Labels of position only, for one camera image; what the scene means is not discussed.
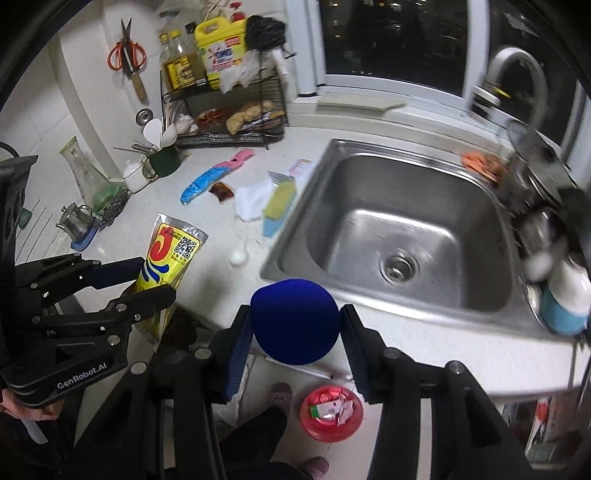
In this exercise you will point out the person's left hand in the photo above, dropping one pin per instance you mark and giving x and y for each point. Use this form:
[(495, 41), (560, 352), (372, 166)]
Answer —
[(18, 406)]

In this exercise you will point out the blue snack wrapper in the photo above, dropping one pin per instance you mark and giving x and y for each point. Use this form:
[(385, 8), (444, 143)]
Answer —
[(203, 181)]

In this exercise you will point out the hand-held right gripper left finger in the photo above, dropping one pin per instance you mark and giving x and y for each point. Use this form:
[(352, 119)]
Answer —
[(235, 350)]

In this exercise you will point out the bundle of steel cutlery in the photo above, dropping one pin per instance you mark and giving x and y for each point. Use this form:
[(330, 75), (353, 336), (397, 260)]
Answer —
[(138, 147)]

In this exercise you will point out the person's dark trouser leg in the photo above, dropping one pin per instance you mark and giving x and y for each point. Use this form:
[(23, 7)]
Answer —
[(258, 443)]

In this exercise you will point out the steel faucet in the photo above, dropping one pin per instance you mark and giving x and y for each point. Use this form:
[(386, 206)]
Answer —
[(538, 78)]

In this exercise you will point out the white plastic bag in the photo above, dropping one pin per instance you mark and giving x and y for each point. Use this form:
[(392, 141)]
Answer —
[(240, 69)]

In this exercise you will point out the ginger root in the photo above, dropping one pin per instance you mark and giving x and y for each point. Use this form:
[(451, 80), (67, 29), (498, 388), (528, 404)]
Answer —
[(240, 117)]

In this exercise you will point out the bag of red chillies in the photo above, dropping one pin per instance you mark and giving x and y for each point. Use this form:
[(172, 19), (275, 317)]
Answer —
[(212, 117)]

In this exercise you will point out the green white medicine box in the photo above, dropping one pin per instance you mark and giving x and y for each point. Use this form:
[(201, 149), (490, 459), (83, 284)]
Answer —
[(323, 408)]

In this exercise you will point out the small steel pot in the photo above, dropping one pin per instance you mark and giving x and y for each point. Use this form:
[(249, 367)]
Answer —
[(538, 226)]

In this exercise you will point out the white ceramic spoon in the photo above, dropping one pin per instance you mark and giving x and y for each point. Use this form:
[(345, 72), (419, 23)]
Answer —
[(240, 256)]

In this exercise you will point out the garlic bulbs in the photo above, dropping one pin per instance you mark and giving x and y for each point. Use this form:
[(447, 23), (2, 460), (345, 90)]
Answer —
[(185, 122)]

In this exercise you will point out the glass carafe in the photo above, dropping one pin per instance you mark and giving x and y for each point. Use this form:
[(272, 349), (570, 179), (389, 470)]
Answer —
[(85, 175)]

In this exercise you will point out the dark capped sauce bottle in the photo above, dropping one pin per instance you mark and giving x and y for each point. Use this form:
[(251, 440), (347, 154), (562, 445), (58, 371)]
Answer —
[(199, 64)]

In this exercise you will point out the brown sauce sachet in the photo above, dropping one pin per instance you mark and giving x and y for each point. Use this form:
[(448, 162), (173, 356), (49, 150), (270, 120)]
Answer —
[(221, 191)]

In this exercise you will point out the black plastic bag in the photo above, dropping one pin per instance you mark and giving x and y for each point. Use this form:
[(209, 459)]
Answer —
[(265, 32)]

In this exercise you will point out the red plastic bin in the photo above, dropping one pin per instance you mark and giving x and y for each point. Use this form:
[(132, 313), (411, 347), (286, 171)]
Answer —
[(323, 431)]

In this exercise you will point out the yellow seasoning packet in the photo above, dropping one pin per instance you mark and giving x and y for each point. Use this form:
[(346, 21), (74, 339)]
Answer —
[(171, 249)]

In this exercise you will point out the steel wool scourer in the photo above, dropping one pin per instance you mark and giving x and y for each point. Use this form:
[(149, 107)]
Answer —
[(113, 207)]

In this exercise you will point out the yellow detergent jug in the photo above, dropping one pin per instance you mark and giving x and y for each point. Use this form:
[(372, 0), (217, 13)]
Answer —
[(217, 50)]

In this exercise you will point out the white pink printed box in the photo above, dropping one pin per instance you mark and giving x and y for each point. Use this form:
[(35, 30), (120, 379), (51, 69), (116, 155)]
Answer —
[(301, 168)]

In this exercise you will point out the white cloth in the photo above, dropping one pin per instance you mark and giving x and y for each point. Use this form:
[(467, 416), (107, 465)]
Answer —
[(251, 198)]

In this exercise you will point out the green enamel mug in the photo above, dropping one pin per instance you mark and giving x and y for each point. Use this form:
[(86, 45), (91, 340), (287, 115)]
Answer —
[(162, 161)]

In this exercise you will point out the green plastic dish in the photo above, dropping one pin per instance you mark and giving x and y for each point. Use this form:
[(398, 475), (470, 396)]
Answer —
[(99, 197)]

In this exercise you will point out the blue coaster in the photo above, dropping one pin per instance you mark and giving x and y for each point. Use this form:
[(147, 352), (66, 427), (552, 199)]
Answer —
[(85, 242)]

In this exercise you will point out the blue white bowl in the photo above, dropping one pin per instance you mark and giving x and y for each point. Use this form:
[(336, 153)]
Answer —
[(565, 304)]

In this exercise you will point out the pink wrapper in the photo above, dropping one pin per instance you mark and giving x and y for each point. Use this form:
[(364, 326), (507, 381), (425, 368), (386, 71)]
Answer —
[(238, 159)]

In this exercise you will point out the crumpled white red wrapper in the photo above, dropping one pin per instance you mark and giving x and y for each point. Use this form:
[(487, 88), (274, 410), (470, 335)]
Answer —
[(345, 402)]

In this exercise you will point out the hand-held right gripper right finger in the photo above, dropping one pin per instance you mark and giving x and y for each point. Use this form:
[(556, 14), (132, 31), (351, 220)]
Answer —
[(355, 355)]

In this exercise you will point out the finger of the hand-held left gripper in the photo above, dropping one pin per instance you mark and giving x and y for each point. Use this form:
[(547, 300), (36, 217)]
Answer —
[(115, 272), (147, 300)]

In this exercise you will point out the blue bottle cap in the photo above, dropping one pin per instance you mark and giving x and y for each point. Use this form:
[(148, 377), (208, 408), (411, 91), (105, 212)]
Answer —
[(295, 323)]

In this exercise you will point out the steel teapot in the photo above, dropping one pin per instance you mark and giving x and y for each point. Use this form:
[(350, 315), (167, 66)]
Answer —
[(74, 221)]

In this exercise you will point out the small steel strainer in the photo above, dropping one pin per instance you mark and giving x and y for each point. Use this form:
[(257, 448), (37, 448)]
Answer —
[(144, 117)]

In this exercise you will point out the orange cloth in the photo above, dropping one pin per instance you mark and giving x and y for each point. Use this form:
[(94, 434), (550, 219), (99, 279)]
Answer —
[(482, 166)]

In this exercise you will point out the stainless steel sink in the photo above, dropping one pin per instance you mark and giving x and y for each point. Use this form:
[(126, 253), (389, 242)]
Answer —
[(392, 207)]

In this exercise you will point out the white framed window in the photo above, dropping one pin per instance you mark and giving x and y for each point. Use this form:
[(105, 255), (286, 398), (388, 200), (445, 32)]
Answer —
[(392, 37)]

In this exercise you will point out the white rice paddle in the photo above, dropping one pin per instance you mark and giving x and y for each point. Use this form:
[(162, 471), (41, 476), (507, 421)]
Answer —
[(170, 134)]

